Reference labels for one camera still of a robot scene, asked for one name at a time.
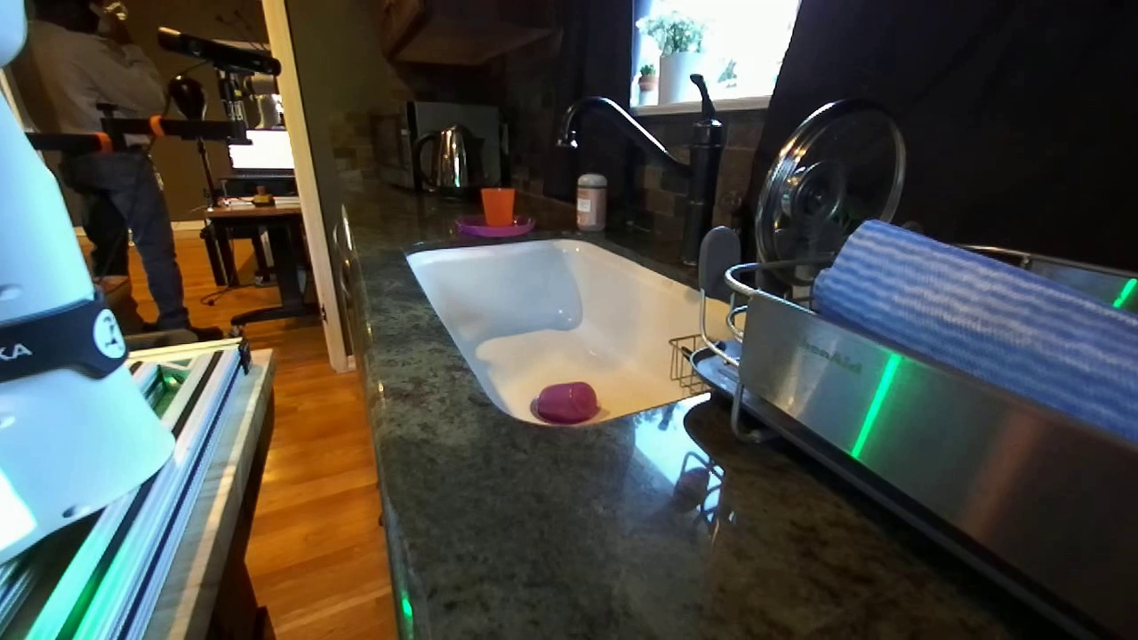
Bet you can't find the narrow black curtain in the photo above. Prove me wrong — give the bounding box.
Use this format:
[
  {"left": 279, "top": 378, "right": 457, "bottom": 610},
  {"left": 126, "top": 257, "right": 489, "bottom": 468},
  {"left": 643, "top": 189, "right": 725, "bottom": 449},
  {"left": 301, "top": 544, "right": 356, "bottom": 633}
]
[{"left": 553, "top": 0, "right": 640, "bottom": 230}]

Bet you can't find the wide black curtain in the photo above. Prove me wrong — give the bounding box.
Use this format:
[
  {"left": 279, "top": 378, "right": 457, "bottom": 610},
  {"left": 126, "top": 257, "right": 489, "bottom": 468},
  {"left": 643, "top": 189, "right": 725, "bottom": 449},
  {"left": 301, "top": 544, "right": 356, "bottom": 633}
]
[{"left": 735, "top": 0, "right": 1138, "bottom": 273}]

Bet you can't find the white sink basin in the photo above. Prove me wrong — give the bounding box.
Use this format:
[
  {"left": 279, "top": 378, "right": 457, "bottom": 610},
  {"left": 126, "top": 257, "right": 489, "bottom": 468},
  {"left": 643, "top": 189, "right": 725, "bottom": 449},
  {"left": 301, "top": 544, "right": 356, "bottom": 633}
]
[{"left": 406, "top": 234, "right": 740, "bottom": 434}]

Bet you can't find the purple sponge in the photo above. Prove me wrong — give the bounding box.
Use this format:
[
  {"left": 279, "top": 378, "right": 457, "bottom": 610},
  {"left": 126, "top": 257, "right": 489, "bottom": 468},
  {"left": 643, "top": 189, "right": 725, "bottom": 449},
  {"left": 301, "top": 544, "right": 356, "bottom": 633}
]
[{"left": 525, "top": 378, "right": 605, "bottom": 426}]

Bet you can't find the small white bottle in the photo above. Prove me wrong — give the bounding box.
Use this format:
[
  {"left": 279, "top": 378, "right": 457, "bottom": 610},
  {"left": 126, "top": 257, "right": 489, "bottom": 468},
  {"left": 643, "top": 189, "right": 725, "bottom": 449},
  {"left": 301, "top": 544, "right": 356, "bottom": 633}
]
[{"left": 573, "top": 171, "right": 611, "bottom": 234}]

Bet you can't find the purple bowl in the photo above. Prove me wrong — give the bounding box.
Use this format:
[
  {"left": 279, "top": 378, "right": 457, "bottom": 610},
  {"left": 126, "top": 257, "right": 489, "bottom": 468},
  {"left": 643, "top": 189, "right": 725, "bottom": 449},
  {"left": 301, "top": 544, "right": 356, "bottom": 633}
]
[{"left": 451, "top": 213, "right": 542, "bottom": 249}]

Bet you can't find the orange cup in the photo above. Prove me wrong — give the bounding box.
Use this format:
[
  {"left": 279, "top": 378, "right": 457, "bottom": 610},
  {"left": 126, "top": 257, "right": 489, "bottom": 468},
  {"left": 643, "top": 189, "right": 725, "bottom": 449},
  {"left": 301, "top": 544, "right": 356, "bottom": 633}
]
[{"left": 477, "top": 185, "right": 524, "bottom": 230}]

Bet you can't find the stainless steel kettle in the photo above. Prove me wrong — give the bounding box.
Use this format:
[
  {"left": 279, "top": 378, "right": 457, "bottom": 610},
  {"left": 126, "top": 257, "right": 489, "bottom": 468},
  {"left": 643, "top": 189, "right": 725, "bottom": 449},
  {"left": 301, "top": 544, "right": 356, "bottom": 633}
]
[{"left": 413, "top": 120, "right": 485, "bottom": 196}]

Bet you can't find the black curved faucet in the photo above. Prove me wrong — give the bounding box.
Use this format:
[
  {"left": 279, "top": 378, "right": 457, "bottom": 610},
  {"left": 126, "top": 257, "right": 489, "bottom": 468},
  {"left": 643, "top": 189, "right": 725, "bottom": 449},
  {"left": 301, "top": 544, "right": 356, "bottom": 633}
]
[{"left": 555, "top": 93, "right": 697, "bottom": 239}]

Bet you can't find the black soap dispenser pump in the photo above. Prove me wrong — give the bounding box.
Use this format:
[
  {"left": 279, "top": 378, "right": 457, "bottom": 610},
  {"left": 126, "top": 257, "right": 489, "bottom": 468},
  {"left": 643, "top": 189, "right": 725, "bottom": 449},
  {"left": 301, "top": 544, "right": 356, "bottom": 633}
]
[{"left": 678, "top": 71, "right": 729, "bottom": 269}]

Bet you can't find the grey box behind kettle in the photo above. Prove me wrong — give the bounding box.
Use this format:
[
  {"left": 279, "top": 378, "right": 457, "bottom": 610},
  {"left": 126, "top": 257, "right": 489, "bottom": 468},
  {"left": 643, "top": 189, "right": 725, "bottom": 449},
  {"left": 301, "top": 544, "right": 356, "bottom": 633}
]
[{"left": 406, "top": 96, "right": 512, "bottom": 191}]

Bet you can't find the plant in white pot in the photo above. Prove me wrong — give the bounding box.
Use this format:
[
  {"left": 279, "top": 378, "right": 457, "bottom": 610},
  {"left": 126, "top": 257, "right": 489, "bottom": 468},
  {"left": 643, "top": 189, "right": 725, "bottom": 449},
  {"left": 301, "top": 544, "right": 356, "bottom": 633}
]
[{"left": 640, "top": 10, "right": 713, "bottom": 106}]

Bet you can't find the glass pot lid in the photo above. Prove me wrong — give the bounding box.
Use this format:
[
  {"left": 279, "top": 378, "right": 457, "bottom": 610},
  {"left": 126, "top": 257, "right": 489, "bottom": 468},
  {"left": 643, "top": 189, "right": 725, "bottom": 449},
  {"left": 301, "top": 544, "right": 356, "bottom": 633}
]
[{"left": 751, "top": 96, "right": 910, "bottom": 290}]

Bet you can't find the bright window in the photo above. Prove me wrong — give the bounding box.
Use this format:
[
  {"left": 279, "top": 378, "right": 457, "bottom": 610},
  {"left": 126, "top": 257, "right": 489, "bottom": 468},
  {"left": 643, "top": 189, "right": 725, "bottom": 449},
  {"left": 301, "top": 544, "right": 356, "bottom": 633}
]
[{"left": 627, "top": 0, "right": 804, "bottom": 116}]

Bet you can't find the dark wooden table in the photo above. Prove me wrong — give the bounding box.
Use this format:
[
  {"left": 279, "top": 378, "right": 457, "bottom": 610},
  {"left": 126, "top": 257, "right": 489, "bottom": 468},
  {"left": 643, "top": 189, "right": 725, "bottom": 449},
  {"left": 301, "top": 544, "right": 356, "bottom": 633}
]
[{"left": 202, "top": 191, "right": 319, "bottom": 326}]

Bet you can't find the bright laptop screen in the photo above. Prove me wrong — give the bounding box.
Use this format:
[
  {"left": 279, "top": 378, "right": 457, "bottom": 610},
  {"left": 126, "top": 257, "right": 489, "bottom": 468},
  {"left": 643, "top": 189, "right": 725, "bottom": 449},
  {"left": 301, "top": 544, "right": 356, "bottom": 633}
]
[{"left": 223, "top": 125, "right": 299, "bottom": 179}]

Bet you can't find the stainless steel dish rack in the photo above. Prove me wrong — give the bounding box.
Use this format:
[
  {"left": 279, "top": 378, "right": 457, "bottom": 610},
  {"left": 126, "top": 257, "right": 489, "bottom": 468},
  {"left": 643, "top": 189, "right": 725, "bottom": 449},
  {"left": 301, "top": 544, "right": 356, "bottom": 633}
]
[{"left": 693, "top": 243, "right": 1138, "bottom": 640}]

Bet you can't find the blue striped cloth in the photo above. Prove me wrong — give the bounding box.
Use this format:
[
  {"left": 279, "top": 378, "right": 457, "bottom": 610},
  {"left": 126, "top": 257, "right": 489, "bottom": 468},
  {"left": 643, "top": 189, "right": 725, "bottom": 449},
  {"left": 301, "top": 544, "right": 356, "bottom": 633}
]
[{"left": 810, "top": 216, "right": 1138, "bottom": 450}]

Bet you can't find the black bar with orange clamps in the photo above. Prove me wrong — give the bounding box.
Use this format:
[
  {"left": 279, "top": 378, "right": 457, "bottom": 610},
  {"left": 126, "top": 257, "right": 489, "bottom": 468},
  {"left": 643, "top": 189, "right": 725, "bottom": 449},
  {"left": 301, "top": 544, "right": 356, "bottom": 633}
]
[{"left": 22, "top": 103, "right": 255, "bottom": 157}]

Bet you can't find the person in grey shirt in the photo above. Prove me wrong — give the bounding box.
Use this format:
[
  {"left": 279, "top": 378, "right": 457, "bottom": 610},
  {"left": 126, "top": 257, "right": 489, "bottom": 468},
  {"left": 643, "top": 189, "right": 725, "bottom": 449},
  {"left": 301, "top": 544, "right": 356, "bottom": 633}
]
[{"left": 26, "top": 0, "right": 196, "bottom": 335}]

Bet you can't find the black camera rig equipment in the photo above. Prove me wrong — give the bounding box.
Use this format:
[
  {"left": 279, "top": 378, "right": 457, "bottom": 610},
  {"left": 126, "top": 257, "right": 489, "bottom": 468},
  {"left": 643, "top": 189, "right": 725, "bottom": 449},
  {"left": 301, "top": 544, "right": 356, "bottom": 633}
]
[{"left": 152, "top": 24, "right": 293, "bottom": 134}]

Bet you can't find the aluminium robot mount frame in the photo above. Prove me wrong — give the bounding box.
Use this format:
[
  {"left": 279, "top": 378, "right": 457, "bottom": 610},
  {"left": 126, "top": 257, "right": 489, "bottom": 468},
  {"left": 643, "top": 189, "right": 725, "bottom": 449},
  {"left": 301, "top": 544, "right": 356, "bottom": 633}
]
[{"left": 0, "top": 335, "right": 279, "bottom": 640}]

